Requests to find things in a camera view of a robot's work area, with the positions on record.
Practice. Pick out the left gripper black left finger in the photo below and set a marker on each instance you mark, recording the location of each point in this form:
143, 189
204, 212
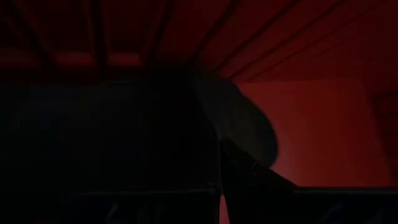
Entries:
206, 189

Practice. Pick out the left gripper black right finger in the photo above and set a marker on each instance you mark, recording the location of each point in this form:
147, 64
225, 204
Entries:
248, 193

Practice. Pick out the red plastic bin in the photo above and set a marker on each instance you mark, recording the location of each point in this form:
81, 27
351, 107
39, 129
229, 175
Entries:
317, 124

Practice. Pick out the black slide sandal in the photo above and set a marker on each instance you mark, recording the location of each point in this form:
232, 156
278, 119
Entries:
242, 118

